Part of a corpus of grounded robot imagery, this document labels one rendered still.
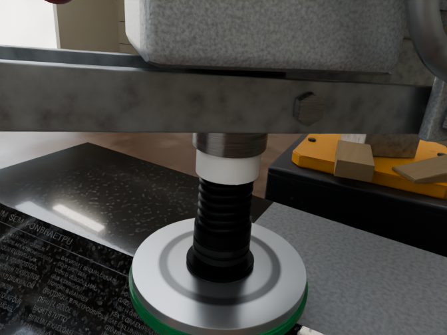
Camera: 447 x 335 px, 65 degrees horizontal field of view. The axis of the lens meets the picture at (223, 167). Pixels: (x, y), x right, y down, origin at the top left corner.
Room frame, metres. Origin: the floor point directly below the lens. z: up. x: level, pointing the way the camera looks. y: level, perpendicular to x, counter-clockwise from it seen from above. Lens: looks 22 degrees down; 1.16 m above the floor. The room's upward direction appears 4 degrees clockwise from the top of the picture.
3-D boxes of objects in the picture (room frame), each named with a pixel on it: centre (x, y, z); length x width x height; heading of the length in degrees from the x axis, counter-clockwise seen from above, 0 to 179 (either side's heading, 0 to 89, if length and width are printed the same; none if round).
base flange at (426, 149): (1.22, -0.54, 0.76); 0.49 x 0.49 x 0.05; 66
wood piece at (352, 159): (1.01, -0.39, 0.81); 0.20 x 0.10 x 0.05; 164
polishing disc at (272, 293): (0.36, 0.00, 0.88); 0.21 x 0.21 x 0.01
